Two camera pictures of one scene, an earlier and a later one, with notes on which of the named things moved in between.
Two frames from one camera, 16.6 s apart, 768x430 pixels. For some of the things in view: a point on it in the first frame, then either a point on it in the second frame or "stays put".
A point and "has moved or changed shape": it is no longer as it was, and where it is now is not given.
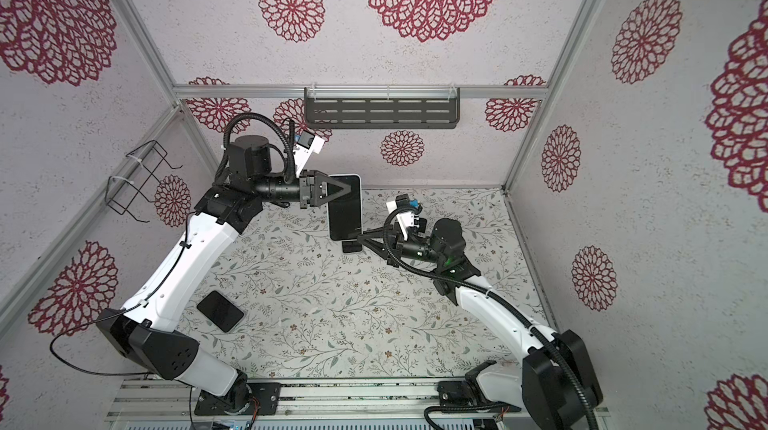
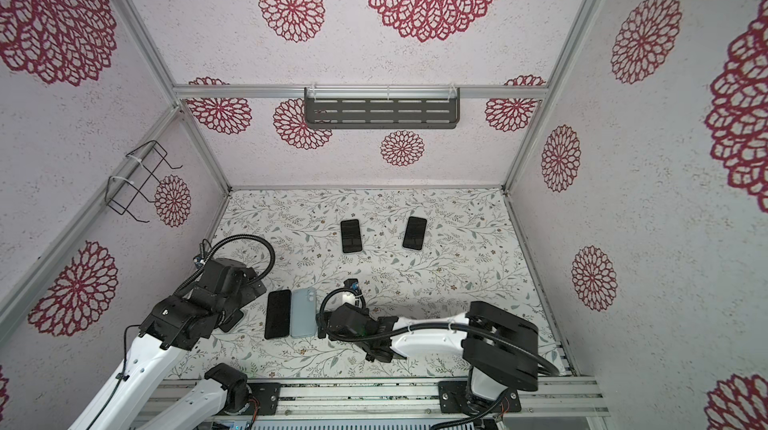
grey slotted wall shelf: x=382 y=108 stays put
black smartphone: x=345 y=215 has moved or changed shape
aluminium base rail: x=297 y=400 stays put
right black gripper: x=374 y=245 → x=322 y=324
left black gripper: x=317 y=179 → x=248 y=291
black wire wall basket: x=134 y=172 stays put
